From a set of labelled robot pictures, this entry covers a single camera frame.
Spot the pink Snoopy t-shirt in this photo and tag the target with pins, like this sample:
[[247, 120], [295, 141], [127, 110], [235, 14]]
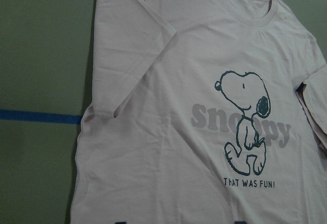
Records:
[[202, 111]]

